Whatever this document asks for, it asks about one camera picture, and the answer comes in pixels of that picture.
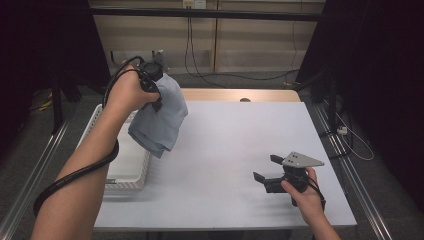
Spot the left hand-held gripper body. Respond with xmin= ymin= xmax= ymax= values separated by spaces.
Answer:
xmin=139 ymin=49 xmax=169 ymax=93

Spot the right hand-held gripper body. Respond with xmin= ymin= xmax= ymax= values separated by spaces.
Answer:
xmin=264 ymin=151 xmax=325 ymax=194

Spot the light blue tank top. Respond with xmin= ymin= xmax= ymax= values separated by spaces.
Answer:
xmin=128 ymin=73 xmax=189 ymax=159

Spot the white perforated plastic basket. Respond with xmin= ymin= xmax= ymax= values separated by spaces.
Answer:
xmin=77 ymin=103 xmax=152 ymax=192

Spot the person's right hand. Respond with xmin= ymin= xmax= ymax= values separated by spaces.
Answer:
xmin=281 ymin=168 xmax=325 ymax=228

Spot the person's left hand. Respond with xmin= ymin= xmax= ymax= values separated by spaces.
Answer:
xmin=106 ymin=61 xmax=160 ymax=114

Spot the white table cover sheet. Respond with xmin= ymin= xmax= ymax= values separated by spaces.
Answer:
xmin=94 ymin=99 xmax=358 ymax=232

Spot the black metal stand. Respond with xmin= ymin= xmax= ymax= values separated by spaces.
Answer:
xmin=293 ymin=68 xmax=338 ymax=133
xmin=49 ymin=71 xmax=118 ymax=134

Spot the black metal crossbar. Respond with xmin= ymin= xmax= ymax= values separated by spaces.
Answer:
xmin=89 ymin=7 xmax=323 ymax=23

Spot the light wooden table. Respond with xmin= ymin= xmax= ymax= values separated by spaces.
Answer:
xmin=179 ymin=87 xmax=302 ymax=103

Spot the beige wooden desk cabinet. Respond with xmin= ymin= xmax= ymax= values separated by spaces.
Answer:
xmin=88 ymin=0 xmax=326 ymax=78

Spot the black curtain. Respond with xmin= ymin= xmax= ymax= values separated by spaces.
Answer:
xmin=0 ymin=0 xmax=114 ymax=101
xmin=294 ymin=0 xmax=424 ymax=214

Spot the right hand-held gripper black cable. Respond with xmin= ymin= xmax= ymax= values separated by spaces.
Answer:
xmin=306 ymin=179 xmax=327 ymax=211

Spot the hand-held gripper black cable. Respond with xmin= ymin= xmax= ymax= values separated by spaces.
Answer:
xmin=306 ymin=179 xmax=327 ymax=211
xmin=33 ymin=55 xmax=146 ymax=218

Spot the black power cable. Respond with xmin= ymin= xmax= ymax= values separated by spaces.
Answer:
xmin=189 ymin=8 xmax=300 ymax=82
xmin=184 ymin=8 xmax=228 ymax=88

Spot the aluminium floor rail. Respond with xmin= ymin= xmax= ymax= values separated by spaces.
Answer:
xmin=311 ymin=103 xmax=394 ymax=240
xmin=0 ymin=119 xmax=73 ymax=240

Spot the white cable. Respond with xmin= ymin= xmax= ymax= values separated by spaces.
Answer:
xmin=334 ymin=111 xmax=375 ymax=162

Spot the white wall socket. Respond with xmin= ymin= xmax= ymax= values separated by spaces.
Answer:
xmin=182 ymin=0 xmax=207 ymax=10

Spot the left hand-held gripper black cable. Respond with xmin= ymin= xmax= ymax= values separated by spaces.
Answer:
xmin=33 ymin=55 xmax=146 ymax=218

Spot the yellow cable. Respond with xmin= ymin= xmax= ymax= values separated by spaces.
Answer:
xmin=29 ymin=98 xmax=54 ymax=113

